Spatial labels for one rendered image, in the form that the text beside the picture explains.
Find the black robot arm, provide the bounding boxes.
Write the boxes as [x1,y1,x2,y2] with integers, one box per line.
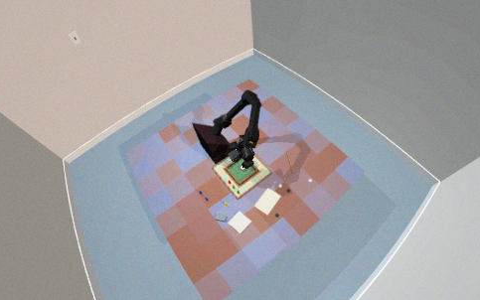
[210,90,262,162]

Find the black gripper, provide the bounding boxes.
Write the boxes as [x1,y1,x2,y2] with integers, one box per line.
[228,141,254,169]

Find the white flat sheet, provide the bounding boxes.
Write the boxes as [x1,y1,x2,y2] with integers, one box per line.
[255,188,281,215]

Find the white flat slab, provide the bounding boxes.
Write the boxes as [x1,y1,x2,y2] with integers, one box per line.
[228,211,251,233]

